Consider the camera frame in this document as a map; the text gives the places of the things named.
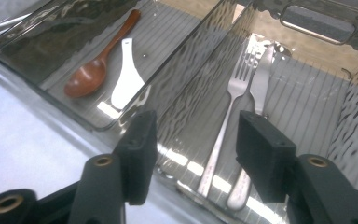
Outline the silver metal fork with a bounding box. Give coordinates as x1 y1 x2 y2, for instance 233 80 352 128
196 49 254 199

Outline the white table cover sheet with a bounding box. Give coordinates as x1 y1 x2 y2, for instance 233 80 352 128
0 49 227 224

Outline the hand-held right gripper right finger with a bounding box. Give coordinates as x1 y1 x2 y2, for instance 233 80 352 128
235 110 298 203

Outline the brown wooden spoon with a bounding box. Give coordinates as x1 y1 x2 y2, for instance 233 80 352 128
63 8 142 99

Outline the wide-handled silver metal utensil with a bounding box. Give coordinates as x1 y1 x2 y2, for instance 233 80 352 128
227 41 293 212

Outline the white ceramic spoon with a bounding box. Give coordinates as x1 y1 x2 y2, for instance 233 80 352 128
110 37 145 110

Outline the transparent grey plastic bin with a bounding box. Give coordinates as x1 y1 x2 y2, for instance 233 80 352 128
117 0 358 224
0 0 255 133
0 0 60 45

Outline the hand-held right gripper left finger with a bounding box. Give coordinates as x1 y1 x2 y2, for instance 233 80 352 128
112 110 158 206

